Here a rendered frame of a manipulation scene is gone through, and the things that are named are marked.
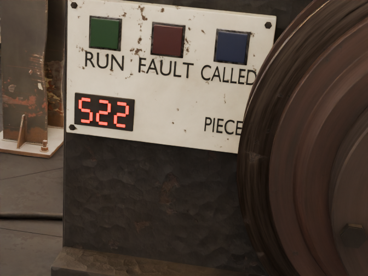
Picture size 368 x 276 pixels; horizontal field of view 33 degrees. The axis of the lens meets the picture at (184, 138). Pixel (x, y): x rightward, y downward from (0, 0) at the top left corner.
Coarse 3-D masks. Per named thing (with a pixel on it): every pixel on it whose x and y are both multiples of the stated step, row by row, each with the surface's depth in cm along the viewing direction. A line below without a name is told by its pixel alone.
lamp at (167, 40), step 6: (156, 30) 76; (162, 30) 76; (168, 30) 76; (174, 30) 76; (180, 30) 76; (156, 36) 77; (162, 36) 77; (168, 36) 76; (174, 36) 76; (180, 36) 76; (156, 42) 77; (162, 42) 77; (168, 42) 77; (174, 42) 77; (180, 42) 77; (156, 48) 77; (162, 48) 77; (168, 48) 77; (174, 48) 77; (180, 48) 77; (168, 54) 77; (174, 54) 77; (180, 54) 77
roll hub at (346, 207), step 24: (360, 120) 58; (360, 144) 56; (336, 168) 59; (360, 168) 56; (336, 192) 58; (360, 192) 57; (336, 216) 58; (360, 216) 58; (336, 240) 59; (360, 264) 60
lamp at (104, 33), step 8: (96, 24) 77; (104, 24) 77; (112, 24) 77; (96, 32) 78; (104, 32) 78; (112, 32) 77; (96, 40) 78; (104, 40) 78; (112, 40) 78; (112, 48) 78
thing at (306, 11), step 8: (320, 0) 66; (304, 8) 67; (312, 8) 67; (296, 16) 68; (304, 16) 67; (296, 24) 68; (288, 32) 68; (280, 40) 68; (272, 48) 69; (272, 56) 69; (264, 64) 70; (256, 80) 70; (248, 104) 71
